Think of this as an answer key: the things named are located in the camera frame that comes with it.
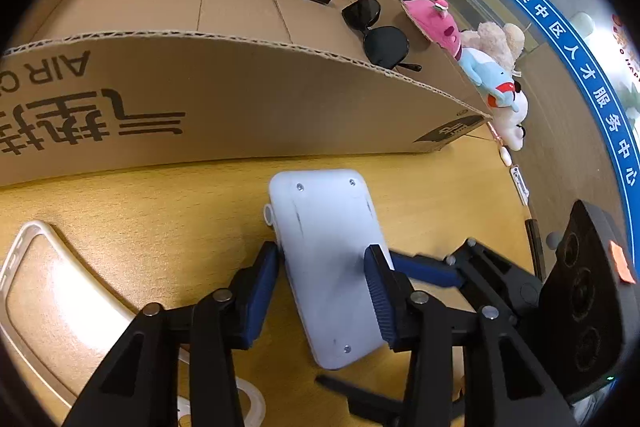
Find wooden desktop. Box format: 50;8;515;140
0;122;566;427

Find white plush toy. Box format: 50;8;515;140
492;79;529;152

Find pink plush toy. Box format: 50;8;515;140
402;0;463;60

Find blue wall banner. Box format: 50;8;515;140
445;0;640;223

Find beige fluffy plush toy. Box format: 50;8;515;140
460;21;526;72

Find black stick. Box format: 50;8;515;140
525;217;546;280

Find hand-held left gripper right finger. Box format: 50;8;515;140
363;244;576;427

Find black sunglasses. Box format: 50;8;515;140
341;0;422;72

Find blue plush toy red patches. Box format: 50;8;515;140
457;47;521;112

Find brown cardboard box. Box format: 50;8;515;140
0;0;493;188

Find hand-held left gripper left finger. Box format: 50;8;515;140
60;241;281;427

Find white rounded device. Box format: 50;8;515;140
262;168;391;370

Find white flat gadget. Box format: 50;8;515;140
509;164;531;206

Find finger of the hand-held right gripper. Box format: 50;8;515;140
315;374;407;425
390;238;543;323

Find clear phone case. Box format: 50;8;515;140
0;219;268;427

